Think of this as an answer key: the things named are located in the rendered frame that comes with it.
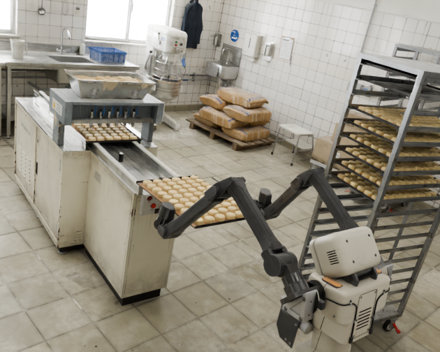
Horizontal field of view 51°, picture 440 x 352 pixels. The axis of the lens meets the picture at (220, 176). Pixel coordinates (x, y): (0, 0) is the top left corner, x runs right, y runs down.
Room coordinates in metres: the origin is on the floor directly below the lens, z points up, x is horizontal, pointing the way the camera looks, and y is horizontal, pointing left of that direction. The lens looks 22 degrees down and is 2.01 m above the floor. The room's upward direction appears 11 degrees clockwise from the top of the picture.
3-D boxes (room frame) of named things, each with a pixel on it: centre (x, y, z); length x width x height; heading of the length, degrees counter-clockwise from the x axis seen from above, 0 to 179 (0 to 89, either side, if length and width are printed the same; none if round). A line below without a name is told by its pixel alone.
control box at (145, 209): (2.51, 0.33, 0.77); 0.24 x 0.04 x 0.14; 129
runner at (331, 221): (2.99, -0.96, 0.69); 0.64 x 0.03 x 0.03; 121
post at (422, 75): (2.47, -0.92, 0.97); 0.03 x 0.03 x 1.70; 31
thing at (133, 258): (2.79, 0.56, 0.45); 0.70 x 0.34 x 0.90; 39
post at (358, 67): (2.85, -0.69, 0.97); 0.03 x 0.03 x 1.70; 31
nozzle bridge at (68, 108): (3.18, 0.88, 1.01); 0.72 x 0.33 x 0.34; 129
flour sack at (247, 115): (6.52, -0.23, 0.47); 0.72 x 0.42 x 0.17; 142
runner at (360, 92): (2.99, -0.96, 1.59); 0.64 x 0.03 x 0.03; 121
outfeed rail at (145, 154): (3.36, 0.84, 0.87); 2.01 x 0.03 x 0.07; 39
